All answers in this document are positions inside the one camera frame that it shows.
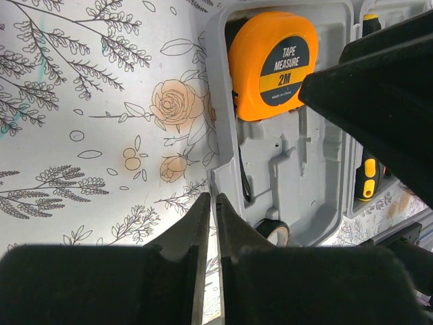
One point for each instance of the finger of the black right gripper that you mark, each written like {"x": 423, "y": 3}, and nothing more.
{"x": 380, "y": 92}

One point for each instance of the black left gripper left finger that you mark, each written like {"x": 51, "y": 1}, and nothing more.
{"x": 161, "y": 282}

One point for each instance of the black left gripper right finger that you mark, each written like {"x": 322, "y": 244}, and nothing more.
{"x": 266, "y": 284}

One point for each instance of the black electrical tape roll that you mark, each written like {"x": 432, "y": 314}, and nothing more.
{"x": 275, "y": 231}

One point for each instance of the small black yellow screwdriver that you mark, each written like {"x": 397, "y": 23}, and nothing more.
{"x": 371, "y": 24}

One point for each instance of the large black yellow screwdriver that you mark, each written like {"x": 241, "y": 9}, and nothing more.
{"x": 368, "y": 176}

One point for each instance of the grey plastic tool case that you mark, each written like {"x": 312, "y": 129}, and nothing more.
{"x": 298, "y": 167}

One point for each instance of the orange tape measure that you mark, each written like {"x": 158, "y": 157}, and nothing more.
{"x": 269, "y": 58}

